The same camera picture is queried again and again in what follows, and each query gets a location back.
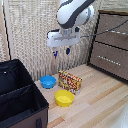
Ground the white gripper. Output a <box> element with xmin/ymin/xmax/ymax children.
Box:
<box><xmin>46</xmin><ymin>27</ymin><xmax>82</xmax><ymax>59</ymax></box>

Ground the yellow red snack box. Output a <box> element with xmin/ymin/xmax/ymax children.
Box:
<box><xmin>57</xmin><ymin>69</ymin><xmax>83</xmax><ymax>96</ymax></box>

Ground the brown drawer with silver handle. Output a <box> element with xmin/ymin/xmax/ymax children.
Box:
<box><xmin>89</xmin><ymin>41</ymin><xmax>128</xmax><ymax>81</ymax></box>
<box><xmin>94</xmin><ymin>13</ymin><xmax>128</xmax><ymax>52</ymax></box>

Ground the dark wooden drawer cabinet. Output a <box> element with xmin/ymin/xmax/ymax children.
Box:
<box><xmin>86</xmin><ymin>9</ymin><xmax>128</xmax><ymax>84</ymax></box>

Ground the blue bowl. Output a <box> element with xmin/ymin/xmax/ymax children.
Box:
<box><xmin>39</xmin><ymin>75</ymin><xmax>58</xmax><ymax>90</ymax></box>

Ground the yellow bowl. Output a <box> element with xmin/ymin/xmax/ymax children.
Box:
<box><xmin>54</xmin><ymin>89</ymin><xmax>76</xmax><ymax>108</ymax></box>

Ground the black fabric storage bin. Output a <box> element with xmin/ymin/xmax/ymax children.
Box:
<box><xmin>0</xmin><ymin>58</ymin><xmax>50</xmax><ymax>128</ymax></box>

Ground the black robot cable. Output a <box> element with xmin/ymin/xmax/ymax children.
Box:
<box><xmin>79</xmin><ymin>19</ymin><xmax>128</xmax><ymax>39</ymax></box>

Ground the wooden screen post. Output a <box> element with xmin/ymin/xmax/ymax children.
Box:
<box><xmin>0</xmin><ymin>0</ymin><xmax>11</xmax><ymax>64</ymax></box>

